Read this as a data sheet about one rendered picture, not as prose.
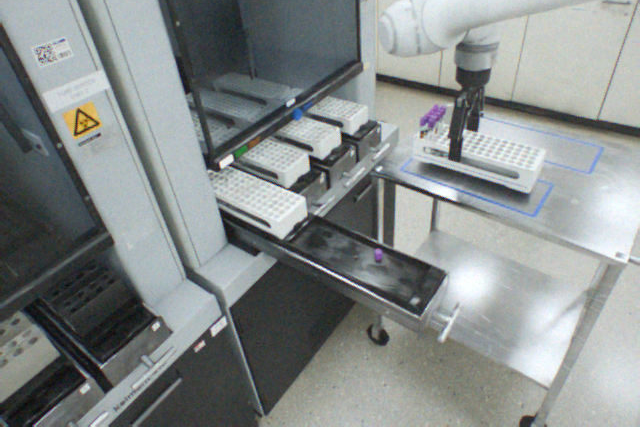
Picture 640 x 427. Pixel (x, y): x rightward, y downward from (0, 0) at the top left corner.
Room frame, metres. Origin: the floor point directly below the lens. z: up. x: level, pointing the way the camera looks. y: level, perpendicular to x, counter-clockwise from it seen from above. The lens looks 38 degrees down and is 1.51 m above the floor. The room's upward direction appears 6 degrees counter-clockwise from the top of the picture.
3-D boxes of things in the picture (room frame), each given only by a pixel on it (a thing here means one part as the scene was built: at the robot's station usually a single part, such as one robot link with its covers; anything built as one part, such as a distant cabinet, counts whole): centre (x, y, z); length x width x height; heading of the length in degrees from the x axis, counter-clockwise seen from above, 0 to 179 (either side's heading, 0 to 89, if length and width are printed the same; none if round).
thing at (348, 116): (1.27, -0.03, 0.83); 0.30 x 0.10 x 0.06; 50
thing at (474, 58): (0.91, -0.37, 1.13); 0.09 x 0.09 x 0.06
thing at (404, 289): (0.74, 0.04, 0.78); 0.73 x 0.14 x 0.09; 50
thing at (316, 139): (1.16, 0.07, 0.83); 0.30 x 0.10 x 0.06; 50
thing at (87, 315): (0.55, 0.44, 0.85); 0.12 x 0.02 x 0.06; 140
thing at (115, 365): (0.70, 0.62, 0.78); 0.73 x 0.14 x 0.09; 50
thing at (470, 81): (0.91, -0.37, 1.06); 0.08 x 0.07 x 0.09; 141
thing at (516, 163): (0.89, -0.39, 0.88); 0.30 x 0.10 x 0.06; 51
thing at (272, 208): (0.85, 0.18, 0.83); 0.30 x 0.10 x 0.06; 50
